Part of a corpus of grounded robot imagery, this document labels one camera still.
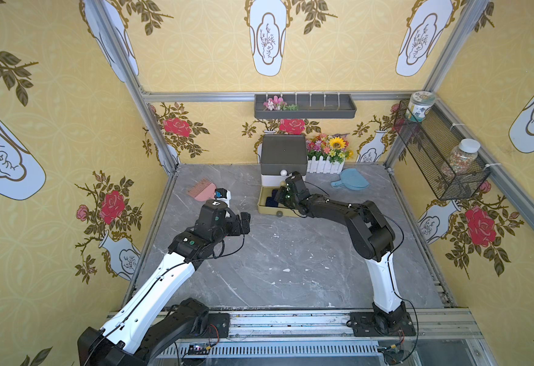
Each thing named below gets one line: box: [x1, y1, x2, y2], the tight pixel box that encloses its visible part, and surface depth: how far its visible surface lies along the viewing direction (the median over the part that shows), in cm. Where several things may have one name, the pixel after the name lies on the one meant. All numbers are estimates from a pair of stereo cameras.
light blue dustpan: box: [330, 168, 370, 191], surface depth 116 cm
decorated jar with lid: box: [405, 90, 437, 123], surface depth 87 cm
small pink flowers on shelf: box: [263, 95, 299, 112], surface depth 89 cm
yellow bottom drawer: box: [257, 186, 301, 218], surface depth 102 cm
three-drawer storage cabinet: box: [257, 134, 309, 204], surface depth 101 cm
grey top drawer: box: [260, 163, 308, 177], surface depth 99 cm
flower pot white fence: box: [306, 133, 354, 175], surface depth 109 cm
